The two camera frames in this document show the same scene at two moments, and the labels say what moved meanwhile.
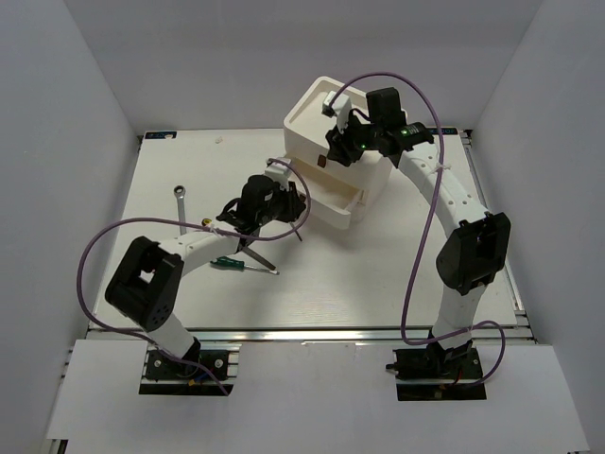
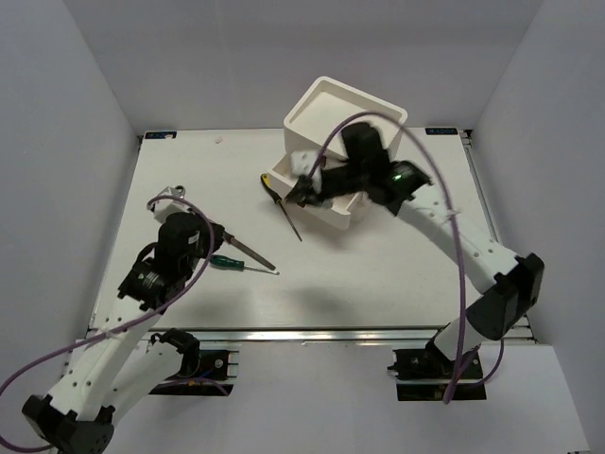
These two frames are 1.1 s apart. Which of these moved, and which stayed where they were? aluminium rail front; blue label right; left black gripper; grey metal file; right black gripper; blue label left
Moved: left black gripper; right black gripper
Stayed: aluminium rail front; blue label right; blue label left; grey metal file
